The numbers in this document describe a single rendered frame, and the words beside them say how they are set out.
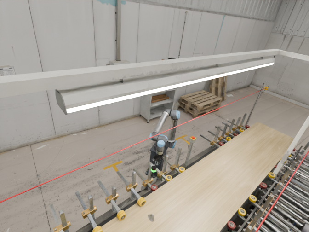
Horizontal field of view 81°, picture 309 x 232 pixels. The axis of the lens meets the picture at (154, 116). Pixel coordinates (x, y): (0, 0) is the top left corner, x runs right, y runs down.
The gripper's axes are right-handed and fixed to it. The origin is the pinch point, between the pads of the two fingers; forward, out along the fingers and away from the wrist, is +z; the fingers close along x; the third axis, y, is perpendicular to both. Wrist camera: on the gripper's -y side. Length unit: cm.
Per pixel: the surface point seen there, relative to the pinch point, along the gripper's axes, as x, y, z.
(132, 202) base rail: -12, -45, 27
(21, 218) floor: 96, -154, 97
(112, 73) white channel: -45, -88, -148
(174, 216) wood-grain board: -61, -27, 7
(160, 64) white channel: -45, -59, -149
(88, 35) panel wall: 250, 24, -118
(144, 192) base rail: -9.5, -24.4, 26.6
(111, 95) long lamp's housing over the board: -47, -90, -138
